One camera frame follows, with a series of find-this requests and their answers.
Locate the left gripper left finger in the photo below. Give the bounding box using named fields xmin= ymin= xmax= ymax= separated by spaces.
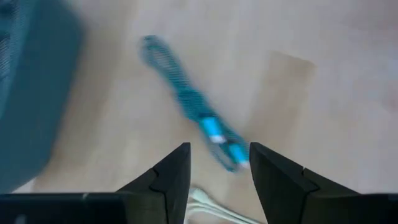
xmin=116 ymin=142 xmax=191 ymax=224

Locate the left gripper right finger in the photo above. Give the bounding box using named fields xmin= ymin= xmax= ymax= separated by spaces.
xmin=249 ymin=142 xmax=361 ymax=224

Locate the beige thin USB cable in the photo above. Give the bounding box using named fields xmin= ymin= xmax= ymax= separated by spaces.
xmin=186 ymin=186 xmax=262 ymax=224

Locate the teal braided USB cable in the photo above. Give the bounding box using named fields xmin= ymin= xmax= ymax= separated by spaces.
xmin=138 ymin=34 xmax=251 ymax=174

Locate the small teal plastic bin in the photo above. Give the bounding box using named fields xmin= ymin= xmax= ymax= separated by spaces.
xmin=0 ymin=0 xmax=85 ymax=194

